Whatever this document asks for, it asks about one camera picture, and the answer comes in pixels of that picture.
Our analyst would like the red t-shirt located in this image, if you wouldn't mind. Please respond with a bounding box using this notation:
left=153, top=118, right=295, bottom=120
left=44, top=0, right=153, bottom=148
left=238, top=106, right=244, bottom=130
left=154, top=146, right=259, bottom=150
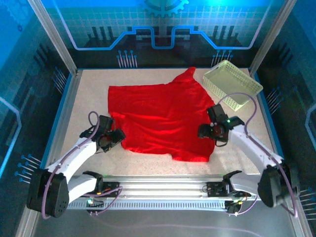
left=107, top=66, right=215, bottom=163

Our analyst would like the pale green perforated basket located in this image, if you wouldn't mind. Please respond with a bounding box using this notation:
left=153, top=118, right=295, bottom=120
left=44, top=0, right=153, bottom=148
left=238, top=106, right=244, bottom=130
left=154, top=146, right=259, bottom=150
left=202, top=60, right=264, bottom=112

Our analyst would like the small black controller box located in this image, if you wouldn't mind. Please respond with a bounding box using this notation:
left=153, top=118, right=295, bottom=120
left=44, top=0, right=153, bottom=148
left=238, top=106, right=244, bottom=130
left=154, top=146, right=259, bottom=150
left=226, top=199, right=242, bottom=216
left=85, top=197, right=105, bottom=214

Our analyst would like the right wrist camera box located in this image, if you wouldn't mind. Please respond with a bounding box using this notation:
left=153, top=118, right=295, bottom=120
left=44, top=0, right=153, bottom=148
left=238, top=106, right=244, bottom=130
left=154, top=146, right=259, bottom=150
left=206, top=103, right=228, bottom=124

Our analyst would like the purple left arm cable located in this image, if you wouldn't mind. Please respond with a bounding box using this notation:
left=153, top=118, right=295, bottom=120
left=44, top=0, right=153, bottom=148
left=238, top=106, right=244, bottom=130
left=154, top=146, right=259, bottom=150
left=40, top=111, right=124, bottom=220

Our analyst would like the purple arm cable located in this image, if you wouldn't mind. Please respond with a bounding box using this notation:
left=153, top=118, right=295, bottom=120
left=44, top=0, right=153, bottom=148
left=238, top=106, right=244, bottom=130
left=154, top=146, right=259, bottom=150
left=217, top=92, right=299, bottom=219
left=40, top=111, right=124, bottom=220

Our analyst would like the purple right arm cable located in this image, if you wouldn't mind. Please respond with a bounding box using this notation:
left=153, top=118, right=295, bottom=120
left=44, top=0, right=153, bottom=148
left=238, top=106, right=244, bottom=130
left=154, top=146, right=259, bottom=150
left=217, top=92, right=299, bottom=219

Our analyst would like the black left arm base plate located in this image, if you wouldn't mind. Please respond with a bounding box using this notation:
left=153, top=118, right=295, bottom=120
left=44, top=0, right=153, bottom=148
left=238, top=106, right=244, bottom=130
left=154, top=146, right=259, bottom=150
left=75, top=181, right=121, bottom=198

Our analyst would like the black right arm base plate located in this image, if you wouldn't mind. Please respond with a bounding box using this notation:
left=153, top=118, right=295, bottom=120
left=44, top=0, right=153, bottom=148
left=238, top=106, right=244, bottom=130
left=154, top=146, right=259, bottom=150
left=206, top=181, right=252, bottom=198

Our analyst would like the aluminium table side rail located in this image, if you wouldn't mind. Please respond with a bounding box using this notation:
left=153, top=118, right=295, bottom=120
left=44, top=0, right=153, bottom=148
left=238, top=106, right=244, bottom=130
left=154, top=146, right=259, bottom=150
left=40, top=70, right=81, bottom=180

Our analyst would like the aluminium mounting rail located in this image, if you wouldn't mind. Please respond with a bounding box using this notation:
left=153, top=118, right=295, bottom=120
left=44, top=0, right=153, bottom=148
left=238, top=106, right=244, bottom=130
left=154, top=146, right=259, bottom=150
left=32, top=174, right=296, bottom=198

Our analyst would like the slotted grey cable duct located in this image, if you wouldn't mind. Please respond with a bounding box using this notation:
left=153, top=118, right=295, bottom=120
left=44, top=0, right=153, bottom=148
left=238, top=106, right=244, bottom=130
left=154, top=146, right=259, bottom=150
left=39, top=199, right=229, bottom=211

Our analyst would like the aluminium frame post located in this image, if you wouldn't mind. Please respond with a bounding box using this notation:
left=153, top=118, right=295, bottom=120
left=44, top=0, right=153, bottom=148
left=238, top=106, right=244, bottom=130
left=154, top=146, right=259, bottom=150
left=248, top=0, right=298, bottom=76
left=27, top=0, right=79, bottom=76

